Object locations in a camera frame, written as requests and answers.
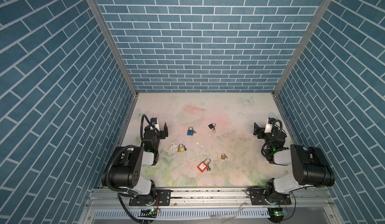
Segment blue padlock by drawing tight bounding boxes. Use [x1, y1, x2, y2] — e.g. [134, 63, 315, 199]
[187, 127, 197, 136]

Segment brass padlock with key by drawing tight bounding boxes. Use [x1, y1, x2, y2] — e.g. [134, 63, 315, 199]
[177, 144, 186, 153]

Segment small brass padlock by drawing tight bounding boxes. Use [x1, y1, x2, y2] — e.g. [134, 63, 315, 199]
[221, 153, 228, 160]

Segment black padlock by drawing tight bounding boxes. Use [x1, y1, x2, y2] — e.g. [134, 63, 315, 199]
[208, 123, 216, 133]

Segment red padlock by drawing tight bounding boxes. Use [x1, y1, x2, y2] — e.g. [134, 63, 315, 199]
[197, 158, 211, 173]

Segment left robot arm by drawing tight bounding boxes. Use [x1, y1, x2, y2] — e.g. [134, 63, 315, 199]
[101, 124, 168, 201]

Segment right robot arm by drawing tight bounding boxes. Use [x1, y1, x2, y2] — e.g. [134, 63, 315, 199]
[253, 118, 335, 204]

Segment left controller board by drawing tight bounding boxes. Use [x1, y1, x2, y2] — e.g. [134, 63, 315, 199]
[138, 209, 158, 218]

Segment controller board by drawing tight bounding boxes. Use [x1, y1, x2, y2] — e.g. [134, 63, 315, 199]
[138, 209, 158, 218]
[268, 208, 286, 224]

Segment right controller board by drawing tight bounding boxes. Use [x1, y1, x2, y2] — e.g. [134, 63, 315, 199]
[268, 208, 286, 224]

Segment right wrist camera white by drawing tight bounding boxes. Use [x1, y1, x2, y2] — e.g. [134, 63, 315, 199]
[264, 118, 276, 133]

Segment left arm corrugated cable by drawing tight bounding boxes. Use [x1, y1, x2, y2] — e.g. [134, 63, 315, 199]
[103, 114, 157, 194]

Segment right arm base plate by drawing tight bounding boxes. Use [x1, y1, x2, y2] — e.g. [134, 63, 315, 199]
[246, 188, 292, 206]

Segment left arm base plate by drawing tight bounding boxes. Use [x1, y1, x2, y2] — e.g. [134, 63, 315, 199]
[129, 189, 171, 207]

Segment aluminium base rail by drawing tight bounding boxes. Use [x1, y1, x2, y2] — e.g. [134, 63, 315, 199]
[79, 187, 343, 224]

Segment right corner aluminium post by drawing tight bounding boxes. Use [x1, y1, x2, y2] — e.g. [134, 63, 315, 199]
[272, 0, 332, 99]

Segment corner aluminium post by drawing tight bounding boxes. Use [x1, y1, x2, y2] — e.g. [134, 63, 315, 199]
[86, 0, 138, 98]
[272, 0, 332, 99]

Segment left corner aluminium post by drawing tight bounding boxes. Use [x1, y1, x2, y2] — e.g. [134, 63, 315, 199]
[86, 0, 138, 98]

